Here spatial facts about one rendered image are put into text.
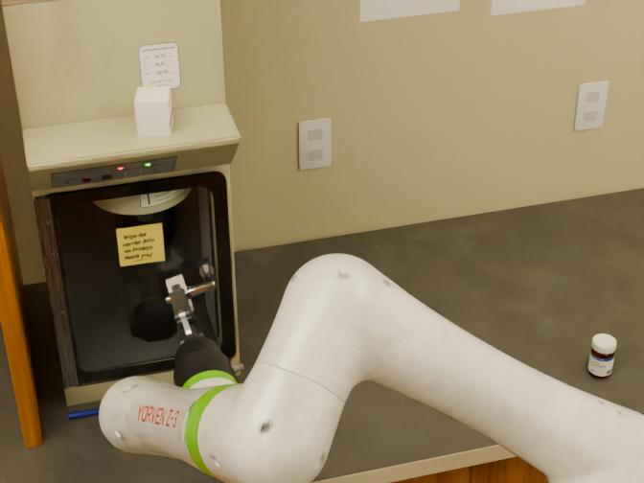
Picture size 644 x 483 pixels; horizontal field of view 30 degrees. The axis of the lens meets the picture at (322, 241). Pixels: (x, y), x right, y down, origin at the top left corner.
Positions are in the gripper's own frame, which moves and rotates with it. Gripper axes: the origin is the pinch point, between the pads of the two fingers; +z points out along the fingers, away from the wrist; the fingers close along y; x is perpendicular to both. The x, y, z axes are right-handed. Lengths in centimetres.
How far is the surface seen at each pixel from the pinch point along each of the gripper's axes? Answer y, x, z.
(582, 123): -29, -94, 48
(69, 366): -9.6, 22.7, 4.2
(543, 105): -22, -86, 48
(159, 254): 6.5, 0.8, 4.1
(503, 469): -46, -43, -22
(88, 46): 45.6, -1.1, 5.4
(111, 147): 33.5, 0.8, -4.1
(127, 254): 8.6, 5.6, 4.1
